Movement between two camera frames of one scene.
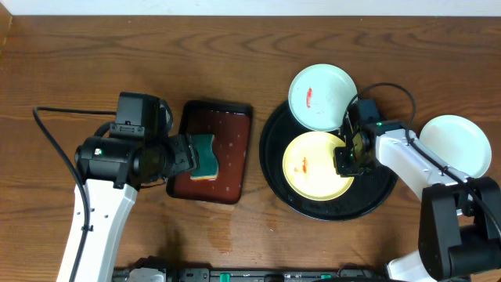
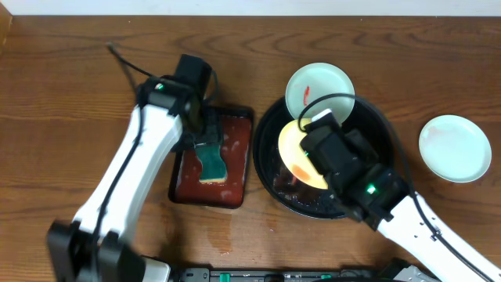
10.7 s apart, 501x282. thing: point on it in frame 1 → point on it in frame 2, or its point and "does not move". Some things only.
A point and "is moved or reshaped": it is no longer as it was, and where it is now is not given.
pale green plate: [319, 96] does not move
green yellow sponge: [205, 164] is moved or reshaped
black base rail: [347, 272] does not move
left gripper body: [184, 155] → [209, 138]
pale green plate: [459, 143] does not move
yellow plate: [308, 167] is moved or reshaped
